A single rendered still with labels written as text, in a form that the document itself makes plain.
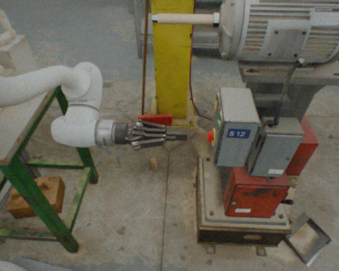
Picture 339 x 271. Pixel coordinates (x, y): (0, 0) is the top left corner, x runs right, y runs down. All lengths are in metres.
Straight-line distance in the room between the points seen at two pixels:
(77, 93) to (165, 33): 1.15
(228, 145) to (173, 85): 1.39
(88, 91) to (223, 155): 0.47
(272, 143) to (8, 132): 0.98
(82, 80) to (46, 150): 1.53
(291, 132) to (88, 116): 0.72
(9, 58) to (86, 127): 0.53
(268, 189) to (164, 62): 1.22
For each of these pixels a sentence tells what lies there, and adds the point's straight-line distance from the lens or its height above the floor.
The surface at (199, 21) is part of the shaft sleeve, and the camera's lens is 0.90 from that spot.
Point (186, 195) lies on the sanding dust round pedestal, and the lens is 1.83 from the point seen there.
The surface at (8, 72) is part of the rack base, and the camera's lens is 1.25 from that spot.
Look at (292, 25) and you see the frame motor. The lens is 0.84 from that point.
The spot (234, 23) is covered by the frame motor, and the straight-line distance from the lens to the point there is 0.80.
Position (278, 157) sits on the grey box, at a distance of 1.08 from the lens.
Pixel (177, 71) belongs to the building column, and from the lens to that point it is 2.02.
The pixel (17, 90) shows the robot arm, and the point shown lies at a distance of 0.62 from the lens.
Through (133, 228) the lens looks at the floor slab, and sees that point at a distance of 1.73.
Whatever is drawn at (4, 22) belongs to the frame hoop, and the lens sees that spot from 1.31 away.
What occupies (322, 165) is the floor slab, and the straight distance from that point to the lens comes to 2.32.
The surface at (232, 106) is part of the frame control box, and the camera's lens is 0.74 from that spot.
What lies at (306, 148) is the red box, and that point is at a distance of 1.23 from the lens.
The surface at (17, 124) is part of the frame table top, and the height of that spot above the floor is 0.93.
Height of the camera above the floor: 1.57
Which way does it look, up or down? 46 degrees down
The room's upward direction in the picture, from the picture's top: straight up
